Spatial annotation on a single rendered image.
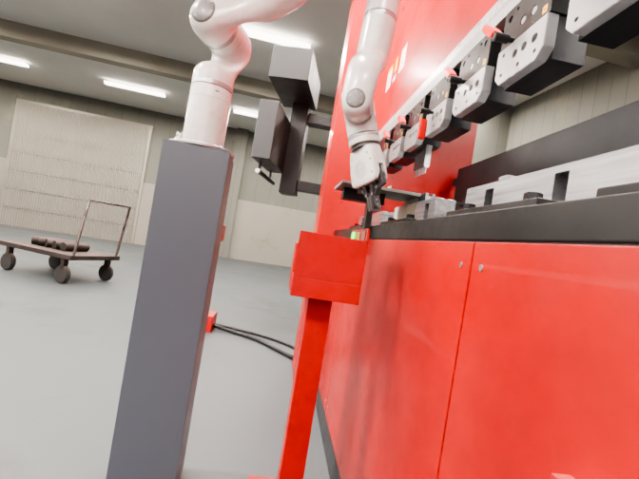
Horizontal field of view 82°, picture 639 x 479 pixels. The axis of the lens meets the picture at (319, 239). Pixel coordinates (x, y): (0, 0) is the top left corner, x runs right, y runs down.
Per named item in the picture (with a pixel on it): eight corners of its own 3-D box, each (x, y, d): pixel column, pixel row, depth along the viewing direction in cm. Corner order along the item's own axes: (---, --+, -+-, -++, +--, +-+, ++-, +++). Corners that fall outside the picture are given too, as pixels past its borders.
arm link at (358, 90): (396, -10, 88) (370, 115, 88) (396, 30, 103) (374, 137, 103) (359, -12, 89) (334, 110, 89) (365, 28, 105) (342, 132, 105)
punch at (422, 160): (412, 177, 134) (416, 151, 135) (417, 178, 135) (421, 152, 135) (422, 172, 124) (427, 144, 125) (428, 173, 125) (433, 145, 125)
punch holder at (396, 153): (387, 162, 159) (394, 125, 159) (406, 166, 160) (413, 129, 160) (398, 155, 144) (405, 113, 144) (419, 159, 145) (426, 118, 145)
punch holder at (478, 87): (451, 119, 99) (460, 58, 100) (480, 124, 100) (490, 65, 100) (480, 98, 84) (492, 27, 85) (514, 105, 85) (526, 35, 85)
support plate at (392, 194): (334, 189, 136) (334, 186, 136) (402, 201, 138) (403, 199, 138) (341, 182, 118) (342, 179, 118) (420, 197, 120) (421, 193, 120)
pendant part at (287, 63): (269, 192, 277) (288, 81, 278) (302, 198, 274) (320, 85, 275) (250, 180, 226) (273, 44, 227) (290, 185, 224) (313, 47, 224)
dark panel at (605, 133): (446, 244, 214) (458, 169, 214) (449, 244, 214) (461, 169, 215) (628, 252, 101) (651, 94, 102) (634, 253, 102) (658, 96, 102)
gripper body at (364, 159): (342, 150, 101) (348, 190, 101) (365, 136, 93) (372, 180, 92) (363, 151, 105) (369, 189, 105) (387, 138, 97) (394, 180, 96)
